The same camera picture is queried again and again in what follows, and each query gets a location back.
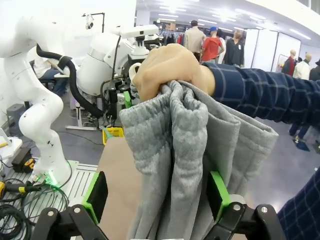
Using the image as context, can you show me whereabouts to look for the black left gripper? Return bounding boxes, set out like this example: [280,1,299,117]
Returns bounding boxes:
[103,81,133,118]

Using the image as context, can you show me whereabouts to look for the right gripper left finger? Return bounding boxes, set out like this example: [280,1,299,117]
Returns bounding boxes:
[28,171,109,240]

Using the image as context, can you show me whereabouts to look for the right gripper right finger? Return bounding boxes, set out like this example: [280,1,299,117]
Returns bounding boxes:
[207,171,286,240]

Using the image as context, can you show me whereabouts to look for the grey training pants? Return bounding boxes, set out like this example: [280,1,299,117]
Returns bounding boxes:
[119,79,280,240]

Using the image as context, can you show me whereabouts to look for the person's right forearm plaid sleeve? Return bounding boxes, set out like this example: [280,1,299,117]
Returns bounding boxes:
[201,62,320,127]

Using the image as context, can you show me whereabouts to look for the person's right hand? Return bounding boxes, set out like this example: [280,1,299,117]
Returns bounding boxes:
[131,43,216,102]

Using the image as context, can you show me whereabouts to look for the yellow plastic crate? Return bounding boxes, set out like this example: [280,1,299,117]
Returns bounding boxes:
[101,126,125,146]

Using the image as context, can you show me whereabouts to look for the teal tool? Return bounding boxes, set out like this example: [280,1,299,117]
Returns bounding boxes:
[103,126,114,140]

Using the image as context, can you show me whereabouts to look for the white desk leg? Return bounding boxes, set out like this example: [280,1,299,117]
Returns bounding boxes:
[64,98,98,132]

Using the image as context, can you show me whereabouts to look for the yellow black tape measure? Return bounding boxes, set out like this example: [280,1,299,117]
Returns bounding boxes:
[23,158,36,172]

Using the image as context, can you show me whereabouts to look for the clothes rack with garments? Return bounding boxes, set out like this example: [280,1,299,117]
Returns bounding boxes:
[159,28,186,46]

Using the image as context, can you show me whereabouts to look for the yellow black power tool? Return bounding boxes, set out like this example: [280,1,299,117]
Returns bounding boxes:
[0,180,42,198]

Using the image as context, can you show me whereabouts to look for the person in dark plaid shirt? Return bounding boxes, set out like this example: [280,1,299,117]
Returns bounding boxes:
[276,169,320,240]

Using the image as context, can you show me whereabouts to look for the black power brick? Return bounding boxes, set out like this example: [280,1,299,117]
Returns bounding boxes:
[11,147,32,173]

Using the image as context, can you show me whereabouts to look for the seated person in jeans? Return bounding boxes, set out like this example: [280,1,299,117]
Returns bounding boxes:
[29,53,70,97]

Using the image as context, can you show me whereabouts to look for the beige jacket mannequin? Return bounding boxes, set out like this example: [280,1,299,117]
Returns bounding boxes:
[183,19,206,63]

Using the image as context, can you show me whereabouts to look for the white tray box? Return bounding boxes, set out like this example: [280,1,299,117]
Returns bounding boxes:
[0,136,23,161]

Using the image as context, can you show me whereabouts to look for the red shirt blue cap mannequin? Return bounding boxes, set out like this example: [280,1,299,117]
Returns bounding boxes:
[201,26,225,63]

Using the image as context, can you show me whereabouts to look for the standing person's jeans legs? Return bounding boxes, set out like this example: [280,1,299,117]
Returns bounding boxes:
[288,123,312,143]

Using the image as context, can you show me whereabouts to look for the black cardigan mannequin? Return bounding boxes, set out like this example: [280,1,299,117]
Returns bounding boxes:
[223,29,245,67]

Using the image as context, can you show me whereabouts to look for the white partition panel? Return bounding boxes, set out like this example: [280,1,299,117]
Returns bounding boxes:
[243,28,302,76]

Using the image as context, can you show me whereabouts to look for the red scarf dark coat mannequin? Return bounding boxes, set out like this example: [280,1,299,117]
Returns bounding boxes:
[281,49,299,77]

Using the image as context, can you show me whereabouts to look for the white jacket mannequin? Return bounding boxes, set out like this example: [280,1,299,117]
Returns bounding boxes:
[292,52,312,80]

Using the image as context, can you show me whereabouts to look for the dark clothed mannequin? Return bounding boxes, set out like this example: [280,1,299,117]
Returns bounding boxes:
[308,58,320,81]

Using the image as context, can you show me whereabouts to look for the white slatted base plate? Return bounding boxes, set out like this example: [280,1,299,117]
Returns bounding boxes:
[4,159,101,203]

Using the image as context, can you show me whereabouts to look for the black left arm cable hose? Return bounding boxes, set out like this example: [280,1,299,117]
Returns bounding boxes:
[36,44,105,118]

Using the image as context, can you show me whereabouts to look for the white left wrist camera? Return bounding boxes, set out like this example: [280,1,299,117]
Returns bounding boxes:
[119,24,160,40]

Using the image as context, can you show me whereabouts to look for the white camera on black stand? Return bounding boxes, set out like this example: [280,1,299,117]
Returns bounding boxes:
[81,11,106,35]

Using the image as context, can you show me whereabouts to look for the black cable bundle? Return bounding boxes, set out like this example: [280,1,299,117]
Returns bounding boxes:
[0,184,71,240]

